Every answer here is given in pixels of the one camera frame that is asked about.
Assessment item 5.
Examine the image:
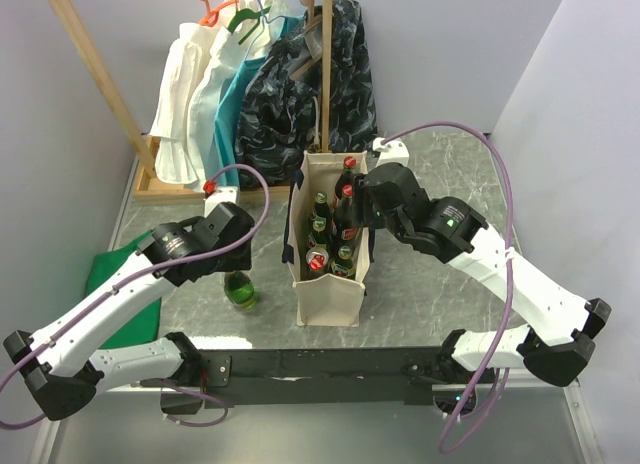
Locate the white ruffled shirt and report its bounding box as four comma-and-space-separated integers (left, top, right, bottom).
149, 23, 217, 185

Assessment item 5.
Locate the orange hanger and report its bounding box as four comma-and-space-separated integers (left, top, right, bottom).
198, 0, 238, 27

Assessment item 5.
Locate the pale white blouse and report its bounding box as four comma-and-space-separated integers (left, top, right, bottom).
187, 0, 258, 191

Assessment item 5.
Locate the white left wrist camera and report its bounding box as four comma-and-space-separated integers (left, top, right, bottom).
203, 180, 239, 217

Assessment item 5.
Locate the green cloth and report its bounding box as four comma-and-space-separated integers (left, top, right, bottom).
85, 230, 161, 350

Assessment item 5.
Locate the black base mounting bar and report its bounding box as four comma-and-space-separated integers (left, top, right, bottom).
139, 346, 501, 425

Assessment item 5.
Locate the cola bottle front red cap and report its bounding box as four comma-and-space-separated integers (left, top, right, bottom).
331, 184, 361, 251

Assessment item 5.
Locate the green glass bottle yellow label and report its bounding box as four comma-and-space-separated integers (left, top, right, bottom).
309, 191, 332, 224

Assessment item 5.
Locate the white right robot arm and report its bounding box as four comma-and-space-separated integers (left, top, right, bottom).
354, 163, 611, 387

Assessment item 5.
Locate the blue wire hanger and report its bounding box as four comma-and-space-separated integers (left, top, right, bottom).
244, 0, 287, 60

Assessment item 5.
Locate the wooden hanger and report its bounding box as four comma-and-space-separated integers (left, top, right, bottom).
289, 0, 323, 80

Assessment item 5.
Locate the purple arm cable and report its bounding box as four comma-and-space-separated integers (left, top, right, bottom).
384, 122, 516, 455
0, 163, 272, 430

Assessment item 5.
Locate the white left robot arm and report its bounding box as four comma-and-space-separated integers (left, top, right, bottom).
4, 202, 256, 421

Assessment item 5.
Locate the green hanger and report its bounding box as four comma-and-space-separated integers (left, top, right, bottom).
227, 8, 262, 45

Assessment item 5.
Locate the silver blue energy drink can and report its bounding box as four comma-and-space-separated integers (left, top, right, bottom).
306, 246, 329, 280

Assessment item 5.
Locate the beige canvas tote bag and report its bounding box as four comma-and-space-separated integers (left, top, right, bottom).
282, 152, 375, 327

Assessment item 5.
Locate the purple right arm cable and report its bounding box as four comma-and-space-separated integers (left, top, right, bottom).
384, 122, 516, 455

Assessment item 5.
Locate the green bottle front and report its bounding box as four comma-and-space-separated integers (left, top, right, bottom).
224, 271, 257, 308

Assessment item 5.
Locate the wooden clothes rack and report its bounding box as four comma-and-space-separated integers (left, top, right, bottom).
48, 0, 333, 205

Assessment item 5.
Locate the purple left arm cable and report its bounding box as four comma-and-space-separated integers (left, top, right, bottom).
0, 163, 272, 430

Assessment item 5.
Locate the dark patterned shirt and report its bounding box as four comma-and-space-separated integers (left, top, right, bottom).
234, 0, 378, 186

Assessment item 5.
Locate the teal shirt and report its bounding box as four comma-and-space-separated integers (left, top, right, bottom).
207, 16, 303, 188

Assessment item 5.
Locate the aluminium rail frame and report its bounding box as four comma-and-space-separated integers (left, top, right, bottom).
33, 370, 603, 463

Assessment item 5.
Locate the dark cola bottle red cap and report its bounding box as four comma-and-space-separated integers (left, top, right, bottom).
333, 155, 357, 207

